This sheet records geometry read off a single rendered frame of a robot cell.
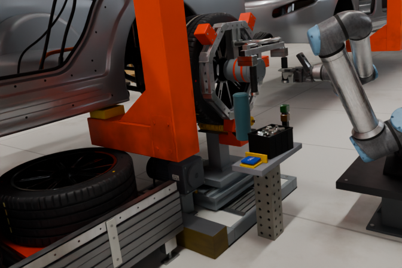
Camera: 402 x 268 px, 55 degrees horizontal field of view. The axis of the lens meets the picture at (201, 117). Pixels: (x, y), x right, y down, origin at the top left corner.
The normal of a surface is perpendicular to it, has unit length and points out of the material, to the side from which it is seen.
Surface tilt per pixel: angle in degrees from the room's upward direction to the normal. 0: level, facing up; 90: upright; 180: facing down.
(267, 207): 90
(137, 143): 90
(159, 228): 90
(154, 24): 90
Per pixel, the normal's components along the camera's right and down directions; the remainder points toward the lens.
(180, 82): 0.77, 0.08
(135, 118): -0.62, 0.25
